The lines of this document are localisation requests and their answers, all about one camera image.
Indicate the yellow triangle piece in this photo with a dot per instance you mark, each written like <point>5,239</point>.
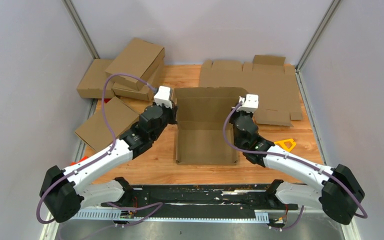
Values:
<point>286,144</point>

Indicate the cardboard box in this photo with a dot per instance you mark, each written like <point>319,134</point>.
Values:
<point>139,58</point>
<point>144,94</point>
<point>94,131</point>
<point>91,85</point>
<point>201,112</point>

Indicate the aluminium slotted rail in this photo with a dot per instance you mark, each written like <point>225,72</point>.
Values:
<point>113,214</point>

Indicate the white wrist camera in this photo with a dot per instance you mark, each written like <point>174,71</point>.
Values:
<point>248,103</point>
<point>163,97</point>

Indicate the aluminium corner post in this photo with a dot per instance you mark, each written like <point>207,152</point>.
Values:
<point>330,12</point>
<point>75,17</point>

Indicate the flat cardboard sheet underneath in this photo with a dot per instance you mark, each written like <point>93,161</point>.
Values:
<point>268,77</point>

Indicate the left aluminium corner post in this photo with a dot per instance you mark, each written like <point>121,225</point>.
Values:
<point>75,17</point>

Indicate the right aluminium corner post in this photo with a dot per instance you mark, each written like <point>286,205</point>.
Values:
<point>330,12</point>

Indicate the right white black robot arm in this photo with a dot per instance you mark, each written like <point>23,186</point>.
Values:
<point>335,190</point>

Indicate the orange plastic clip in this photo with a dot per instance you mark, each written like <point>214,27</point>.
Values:
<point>79,161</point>

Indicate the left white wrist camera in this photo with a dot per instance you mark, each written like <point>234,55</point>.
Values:
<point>163,97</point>

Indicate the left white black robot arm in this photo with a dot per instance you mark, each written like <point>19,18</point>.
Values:
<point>66,191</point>

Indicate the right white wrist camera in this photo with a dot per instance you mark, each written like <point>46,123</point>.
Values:
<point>248,103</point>

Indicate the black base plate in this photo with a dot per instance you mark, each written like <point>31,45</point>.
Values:
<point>208,201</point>

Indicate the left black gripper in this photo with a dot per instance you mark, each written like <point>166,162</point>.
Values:
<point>173,111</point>

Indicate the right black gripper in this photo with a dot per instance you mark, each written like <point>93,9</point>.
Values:
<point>242,113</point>

